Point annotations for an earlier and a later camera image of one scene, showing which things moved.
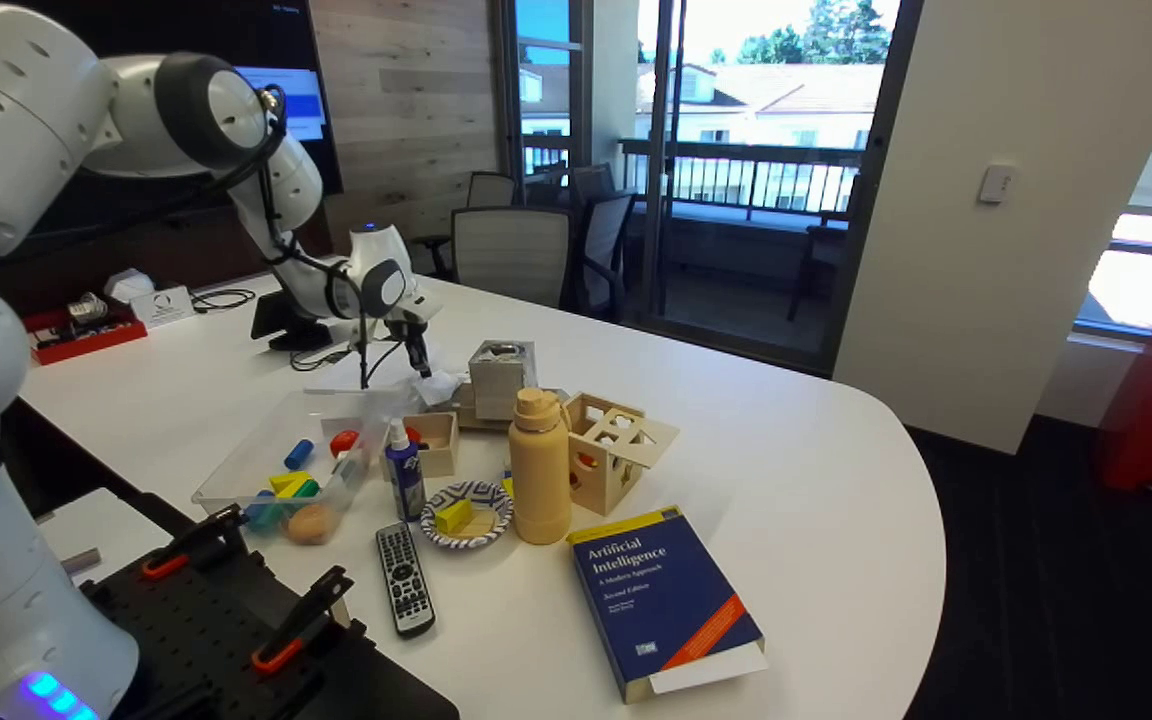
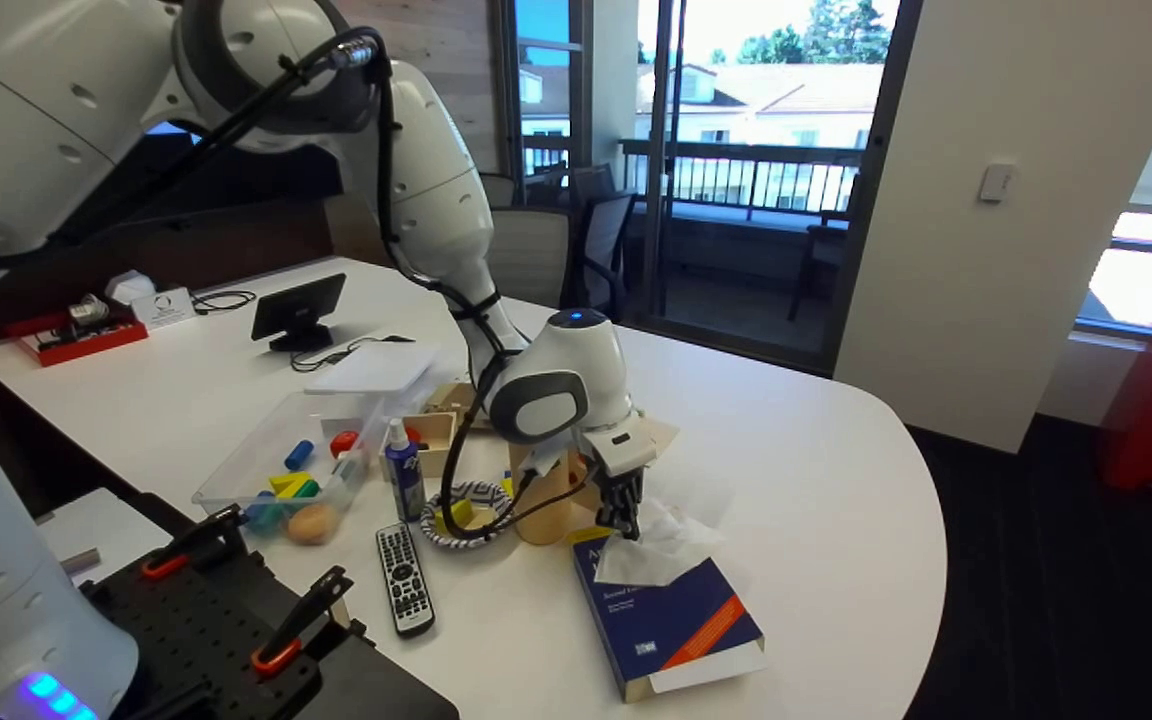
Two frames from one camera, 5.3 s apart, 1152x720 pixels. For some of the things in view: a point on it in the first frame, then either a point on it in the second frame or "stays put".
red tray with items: (79, 325) stays put
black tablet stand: (296, 329) stays put
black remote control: (406, 579) stays put
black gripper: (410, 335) -> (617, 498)
